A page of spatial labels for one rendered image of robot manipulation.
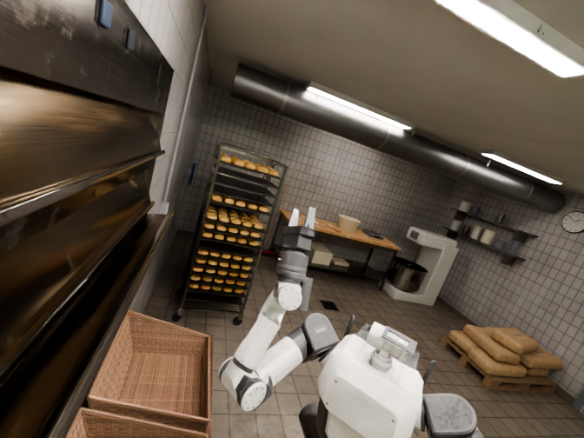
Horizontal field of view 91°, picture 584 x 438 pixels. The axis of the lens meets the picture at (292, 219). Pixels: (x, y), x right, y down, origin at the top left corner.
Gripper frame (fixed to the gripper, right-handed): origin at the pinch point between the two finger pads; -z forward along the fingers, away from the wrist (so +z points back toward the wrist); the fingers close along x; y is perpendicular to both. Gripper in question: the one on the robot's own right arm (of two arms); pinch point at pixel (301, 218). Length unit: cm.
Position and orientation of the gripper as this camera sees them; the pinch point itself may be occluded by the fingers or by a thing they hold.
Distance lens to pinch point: 86.4
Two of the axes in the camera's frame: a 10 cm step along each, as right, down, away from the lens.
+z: -2.0, 9.6, -1.9
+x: 5.7, -0.4, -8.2
